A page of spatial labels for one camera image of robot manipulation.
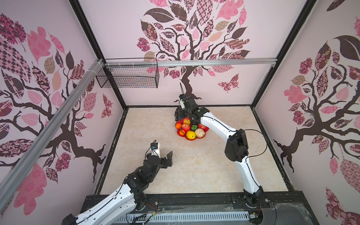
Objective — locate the black grape bunch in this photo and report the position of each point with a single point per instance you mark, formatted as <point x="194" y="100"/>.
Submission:
<point x="181" y="113"/>

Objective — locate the red flower-shaped fruit bowl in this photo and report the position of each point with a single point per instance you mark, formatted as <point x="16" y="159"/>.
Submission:
<point x="191" y="123"/>

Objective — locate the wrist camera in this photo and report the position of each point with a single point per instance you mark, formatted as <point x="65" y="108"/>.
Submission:
<point x="155" y="149"/>
<point x="182" y="101"/>

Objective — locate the left aluminium frame rail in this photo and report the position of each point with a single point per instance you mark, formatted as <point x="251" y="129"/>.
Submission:
<point x="16" y="176"/>

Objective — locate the aluminium frame rail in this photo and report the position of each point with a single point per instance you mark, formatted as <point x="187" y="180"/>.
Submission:
<point x="246" y="61"/>
<point x="16" y="176"/>

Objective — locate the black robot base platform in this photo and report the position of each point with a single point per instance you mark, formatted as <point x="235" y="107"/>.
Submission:
<point x="279" y="208"/>

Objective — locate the yellow lemon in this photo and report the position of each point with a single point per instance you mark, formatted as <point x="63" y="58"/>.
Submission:
<point x="191" y="135"/>

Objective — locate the white slotted cable duct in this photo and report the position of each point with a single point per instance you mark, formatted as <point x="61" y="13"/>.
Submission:
<point x="167" y="218"/>

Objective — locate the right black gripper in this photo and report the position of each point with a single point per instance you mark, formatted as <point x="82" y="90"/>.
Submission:
<point x="181" y="113"/>

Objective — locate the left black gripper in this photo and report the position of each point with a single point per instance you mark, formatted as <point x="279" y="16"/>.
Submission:
<point x="165" y="165"/>

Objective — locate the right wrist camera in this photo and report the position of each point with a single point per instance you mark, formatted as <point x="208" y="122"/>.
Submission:
<point x="182" y="101"/>

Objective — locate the small yellow quince fruit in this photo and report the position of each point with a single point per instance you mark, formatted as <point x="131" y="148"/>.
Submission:
<point x="186" y="121"/>

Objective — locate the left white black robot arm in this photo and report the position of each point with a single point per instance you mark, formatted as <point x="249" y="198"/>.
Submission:
<point x="128" y="197"/>

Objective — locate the rear aluminium frame rail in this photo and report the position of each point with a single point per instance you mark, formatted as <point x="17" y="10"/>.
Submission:
<point x="246" y="61"/>

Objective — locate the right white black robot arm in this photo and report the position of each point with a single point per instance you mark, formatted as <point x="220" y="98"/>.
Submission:
<point x="236" y="149"/>

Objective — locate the red pomegranate fruit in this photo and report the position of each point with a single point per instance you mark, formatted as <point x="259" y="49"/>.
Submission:
<point x="185" y="127"/>

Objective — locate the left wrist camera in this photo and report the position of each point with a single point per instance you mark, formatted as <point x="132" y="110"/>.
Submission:
<point x="155" y="149"/>

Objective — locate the red strawberry with green leaves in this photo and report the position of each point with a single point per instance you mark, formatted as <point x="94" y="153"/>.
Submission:
<point x="201" y="126"/>

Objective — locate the black wire mesh basket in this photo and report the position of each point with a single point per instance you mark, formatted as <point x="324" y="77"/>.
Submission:
<point x="129" y="73"/>

